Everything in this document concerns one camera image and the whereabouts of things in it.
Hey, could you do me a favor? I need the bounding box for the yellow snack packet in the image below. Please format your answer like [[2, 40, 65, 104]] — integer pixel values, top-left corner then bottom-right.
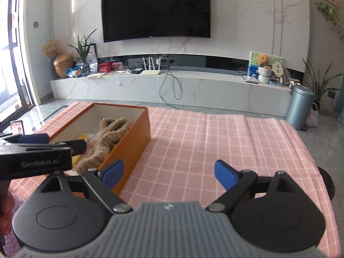
[[72, 133, 90, 166]]

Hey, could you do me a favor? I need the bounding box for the brown knitted plush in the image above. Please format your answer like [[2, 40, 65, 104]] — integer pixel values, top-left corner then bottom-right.
[[75, 117, 132, 174]]

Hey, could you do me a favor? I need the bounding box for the orange white storage box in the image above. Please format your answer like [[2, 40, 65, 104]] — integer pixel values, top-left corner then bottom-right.
[[49, 102, 151, 198]]

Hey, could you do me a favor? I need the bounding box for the smartphone on stand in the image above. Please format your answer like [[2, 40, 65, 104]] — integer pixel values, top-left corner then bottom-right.
[[10, 120, 25, 135]]

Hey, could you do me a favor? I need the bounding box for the pink checkered tablecloth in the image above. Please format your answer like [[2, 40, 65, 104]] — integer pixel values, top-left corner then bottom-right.
[[13, 108, 341, 257]]

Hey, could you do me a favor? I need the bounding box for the golden brown vase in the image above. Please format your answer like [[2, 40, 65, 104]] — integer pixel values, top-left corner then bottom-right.
[[53, 54, 74, 78]]

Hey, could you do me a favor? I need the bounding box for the red gift box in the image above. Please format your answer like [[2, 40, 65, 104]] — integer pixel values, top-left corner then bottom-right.
[[98, 62, 112, 73]]

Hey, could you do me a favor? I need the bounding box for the grey metal trash can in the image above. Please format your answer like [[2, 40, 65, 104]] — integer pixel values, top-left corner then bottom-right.
[[285, 85, 315, 131]]

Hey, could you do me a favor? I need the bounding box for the potted green grass plant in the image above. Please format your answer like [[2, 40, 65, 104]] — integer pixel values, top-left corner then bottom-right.
[[68, 29, 97, 76]]

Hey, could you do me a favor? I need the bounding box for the white wifi router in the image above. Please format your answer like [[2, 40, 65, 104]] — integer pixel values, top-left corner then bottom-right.
[[141, 57, 161, 75]]

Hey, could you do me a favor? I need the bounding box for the orange teddy bear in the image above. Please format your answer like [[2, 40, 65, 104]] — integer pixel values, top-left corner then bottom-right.
[[257, 54, 269, 67]]

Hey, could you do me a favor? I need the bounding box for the floor plant by bin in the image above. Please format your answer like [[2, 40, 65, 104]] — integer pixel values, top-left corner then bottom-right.
[[302, 59, 343, 109]]

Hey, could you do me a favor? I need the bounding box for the hanging vine plant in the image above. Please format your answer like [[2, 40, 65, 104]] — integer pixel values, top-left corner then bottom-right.
[[315, 2, 344, 41]]

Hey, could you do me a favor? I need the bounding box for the black wall television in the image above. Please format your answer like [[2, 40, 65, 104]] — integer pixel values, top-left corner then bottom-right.
[[101, 0, 210, 43]]

